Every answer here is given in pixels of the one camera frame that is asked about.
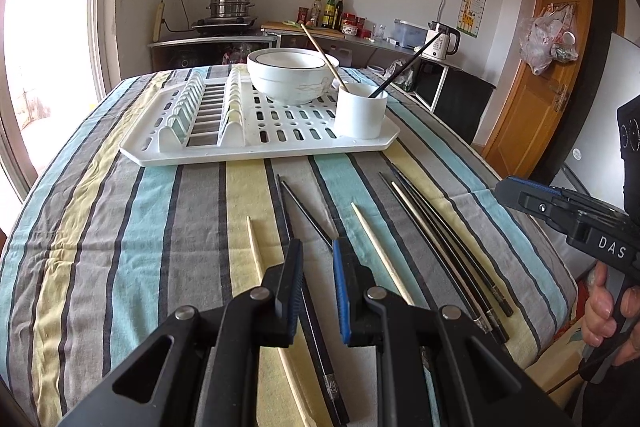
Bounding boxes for right hand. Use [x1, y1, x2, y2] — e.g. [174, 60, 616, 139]
[582, 261, 640, 366]

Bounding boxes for wooden door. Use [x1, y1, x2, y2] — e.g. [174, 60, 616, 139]
[483, 0, 626, 181]

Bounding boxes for black chopstick pair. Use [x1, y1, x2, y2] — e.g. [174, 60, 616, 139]
[278, 176, 333, 249]
[300, 279, 349, 426]

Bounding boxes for white electric kettle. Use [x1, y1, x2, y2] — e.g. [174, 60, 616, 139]
[422, 22, 461, 61]

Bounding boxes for hanging plastic bag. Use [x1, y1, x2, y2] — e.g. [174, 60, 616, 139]
[518, 3, 579, 76]

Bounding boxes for white cylindrical utensil cup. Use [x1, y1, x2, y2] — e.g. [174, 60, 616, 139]
[332, 83, 387, 140]

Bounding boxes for striped tablecloth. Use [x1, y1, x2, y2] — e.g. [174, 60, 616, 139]
[1, 69, 577, 426]

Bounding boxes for clear plastic storage box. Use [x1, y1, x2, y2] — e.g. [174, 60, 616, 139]
[392, 20, 428, 49]

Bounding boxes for white ceramic bowl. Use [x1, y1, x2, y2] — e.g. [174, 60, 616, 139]
[246, 48, 334, 105]

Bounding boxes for dark sauce bottle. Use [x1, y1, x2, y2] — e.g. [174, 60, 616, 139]
[332, 0, 344, 31]

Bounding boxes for green label sauce bottle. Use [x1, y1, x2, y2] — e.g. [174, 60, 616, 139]
[321, 0, 336, 28]

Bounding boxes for white plastic dish rack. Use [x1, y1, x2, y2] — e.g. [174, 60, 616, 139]
[119, 67, 399, 167]

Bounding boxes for wooden cutting board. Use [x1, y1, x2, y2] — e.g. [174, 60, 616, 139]
[260, 20, 345, 40]

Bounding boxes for black induction cooker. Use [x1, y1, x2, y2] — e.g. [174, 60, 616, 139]
[191, 16, 256, 36]

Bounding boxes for stainless steel steamer pot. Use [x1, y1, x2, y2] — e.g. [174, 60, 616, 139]
[208, 0, 254, 18]

